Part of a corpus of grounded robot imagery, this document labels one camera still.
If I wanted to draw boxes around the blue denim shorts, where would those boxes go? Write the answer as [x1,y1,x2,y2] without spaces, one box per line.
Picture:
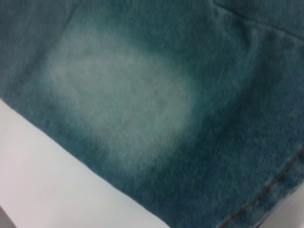
[0,0,304,228]

